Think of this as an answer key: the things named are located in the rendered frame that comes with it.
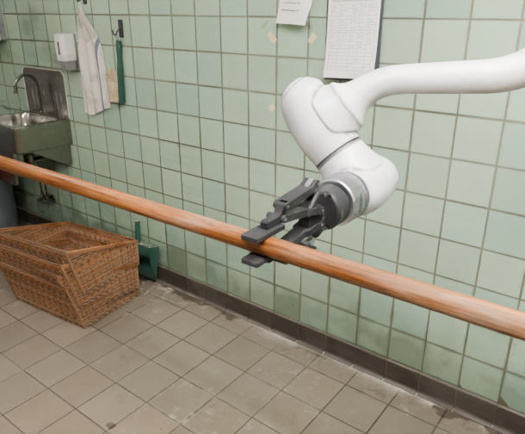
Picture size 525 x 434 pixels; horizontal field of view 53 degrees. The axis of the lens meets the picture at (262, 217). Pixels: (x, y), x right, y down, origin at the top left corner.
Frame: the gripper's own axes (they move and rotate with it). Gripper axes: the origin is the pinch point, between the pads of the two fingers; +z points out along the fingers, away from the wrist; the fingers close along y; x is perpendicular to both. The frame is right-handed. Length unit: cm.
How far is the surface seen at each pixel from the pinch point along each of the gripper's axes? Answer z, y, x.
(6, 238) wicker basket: -59, 77, 206
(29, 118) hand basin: -125, 36, 283
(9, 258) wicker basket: -59, 89, 207
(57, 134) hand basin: -120, 40, 245
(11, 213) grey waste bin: -113, 105, 308
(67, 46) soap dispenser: -124, -11, 228
